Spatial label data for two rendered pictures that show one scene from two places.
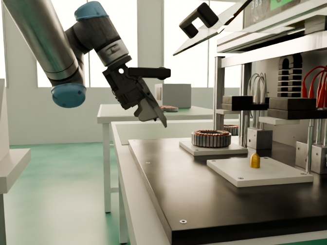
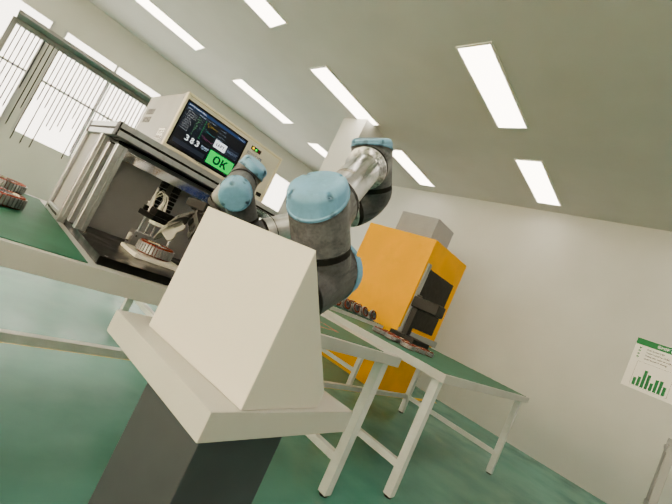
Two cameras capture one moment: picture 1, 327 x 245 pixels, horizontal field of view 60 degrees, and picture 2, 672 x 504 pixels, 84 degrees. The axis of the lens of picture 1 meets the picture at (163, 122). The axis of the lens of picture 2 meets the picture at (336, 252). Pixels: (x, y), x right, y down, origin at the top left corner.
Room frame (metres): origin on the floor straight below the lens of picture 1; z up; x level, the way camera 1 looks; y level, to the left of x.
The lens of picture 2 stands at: (1.03, 1.15, 0.94)
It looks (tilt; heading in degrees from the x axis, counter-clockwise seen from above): 4 degrees up; 236
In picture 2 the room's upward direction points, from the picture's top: 25 degrees clockwise
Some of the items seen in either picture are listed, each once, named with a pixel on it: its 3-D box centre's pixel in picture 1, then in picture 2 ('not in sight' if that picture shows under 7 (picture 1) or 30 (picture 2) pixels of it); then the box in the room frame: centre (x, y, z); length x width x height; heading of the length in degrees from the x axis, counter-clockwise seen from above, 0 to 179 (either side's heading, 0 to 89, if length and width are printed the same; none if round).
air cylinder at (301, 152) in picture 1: (317, 156); not in sight; (0.59, -0.33, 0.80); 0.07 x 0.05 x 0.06; 12
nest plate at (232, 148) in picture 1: (210, 146); (151, 257); (0.80, -0.14, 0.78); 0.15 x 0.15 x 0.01; 12
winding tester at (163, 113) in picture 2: not in sight; (206, 149); (0.73, -0.48, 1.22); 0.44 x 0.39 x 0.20; 12
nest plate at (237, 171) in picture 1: (254, 169); not in sight; (0.56, -0.18, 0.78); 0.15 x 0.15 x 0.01; 12
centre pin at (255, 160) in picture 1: (255, 160); not in sight; (0.56, -0.18, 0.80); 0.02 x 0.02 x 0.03
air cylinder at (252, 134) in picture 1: (257, 137); (140, 240); (0.82, -0.28, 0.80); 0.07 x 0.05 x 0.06; 12
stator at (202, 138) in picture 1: (210, 138); (155, 250); (0.80, -0.14, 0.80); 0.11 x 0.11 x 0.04
